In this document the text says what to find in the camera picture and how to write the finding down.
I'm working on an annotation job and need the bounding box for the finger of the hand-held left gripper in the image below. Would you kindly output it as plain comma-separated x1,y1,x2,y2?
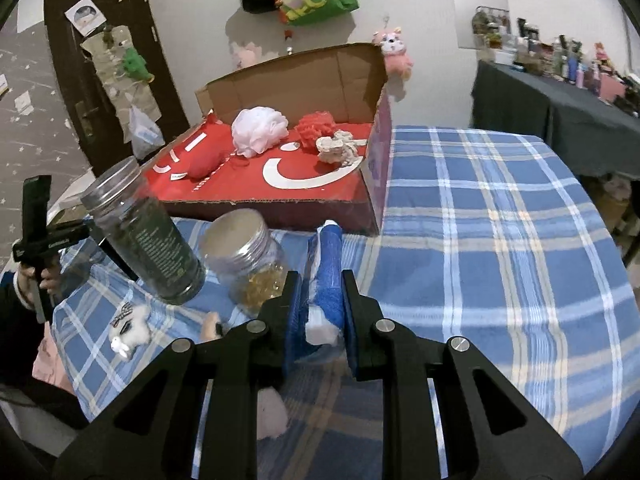
87,220,141,283

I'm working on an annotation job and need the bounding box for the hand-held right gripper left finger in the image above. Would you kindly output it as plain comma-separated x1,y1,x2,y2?
52,270,303,480

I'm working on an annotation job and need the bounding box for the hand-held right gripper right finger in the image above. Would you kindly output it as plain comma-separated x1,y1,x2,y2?
341,270,585,480

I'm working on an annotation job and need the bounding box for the tall clear jar dark label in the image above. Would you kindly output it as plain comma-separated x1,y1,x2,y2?
80,156,207,306

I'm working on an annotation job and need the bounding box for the blue bandage roll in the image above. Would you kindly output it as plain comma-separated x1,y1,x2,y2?
306,220,347,346

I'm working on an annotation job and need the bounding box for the small white bunny plush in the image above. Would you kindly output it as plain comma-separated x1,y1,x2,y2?
109,305,151,361

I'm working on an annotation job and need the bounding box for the short jar with gold clips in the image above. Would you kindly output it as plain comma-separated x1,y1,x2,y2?
199,209,288,317

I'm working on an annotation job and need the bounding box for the white cotton wad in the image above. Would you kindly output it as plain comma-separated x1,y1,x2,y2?
257,385,291,441

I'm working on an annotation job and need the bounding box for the cardboard box with red bottom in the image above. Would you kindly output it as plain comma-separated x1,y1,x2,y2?
140,42,393,237

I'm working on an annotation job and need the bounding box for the red plush heart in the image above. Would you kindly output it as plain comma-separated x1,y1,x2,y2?
169,147,236,182

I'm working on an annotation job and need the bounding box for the cream crochet scrunchie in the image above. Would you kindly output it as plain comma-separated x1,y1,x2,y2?
316,130,362,168

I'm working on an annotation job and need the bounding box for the red foam net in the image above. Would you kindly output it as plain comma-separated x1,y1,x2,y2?
295,111,336,151

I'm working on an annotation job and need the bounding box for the white mesh bath pouf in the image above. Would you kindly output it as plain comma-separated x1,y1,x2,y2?
231,106,289,158

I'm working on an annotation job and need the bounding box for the person's left forearm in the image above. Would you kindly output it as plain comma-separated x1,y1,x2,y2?
0,285,91,431

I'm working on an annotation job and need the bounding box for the person's left hand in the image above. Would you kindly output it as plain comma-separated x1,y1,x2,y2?
15,264,61,311

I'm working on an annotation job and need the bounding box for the clear plastic bag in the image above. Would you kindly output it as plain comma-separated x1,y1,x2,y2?
127,105,166,158

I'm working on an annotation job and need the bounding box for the blue plaid blanket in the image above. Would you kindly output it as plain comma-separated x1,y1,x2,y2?
50,125,640,480

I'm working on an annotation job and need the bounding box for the hanging fabric organizer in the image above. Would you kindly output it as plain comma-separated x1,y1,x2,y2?
80,25,161,131

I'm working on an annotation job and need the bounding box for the dark wooden door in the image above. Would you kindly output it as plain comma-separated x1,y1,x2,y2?
44,0,191,171

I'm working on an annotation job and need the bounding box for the green plush toy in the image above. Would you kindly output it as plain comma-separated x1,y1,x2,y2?
122,47,156,83

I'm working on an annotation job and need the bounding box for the photo sheet on door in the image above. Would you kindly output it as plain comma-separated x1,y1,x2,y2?
65,0,108,37

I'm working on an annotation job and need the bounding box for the table with dark cloth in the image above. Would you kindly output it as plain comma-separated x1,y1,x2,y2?
470,60,640,181

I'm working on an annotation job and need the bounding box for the row of cosmetic bottles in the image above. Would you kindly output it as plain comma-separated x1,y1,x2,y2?
470,5,640,116

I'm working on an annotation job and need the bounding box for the metal door handle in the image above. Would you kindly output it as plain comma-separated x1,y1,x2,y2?
75,100,96,141

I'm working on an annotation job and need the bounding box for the pink cat plush keychain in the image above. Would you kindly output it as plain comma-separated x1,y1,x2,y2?
372,25,415,81

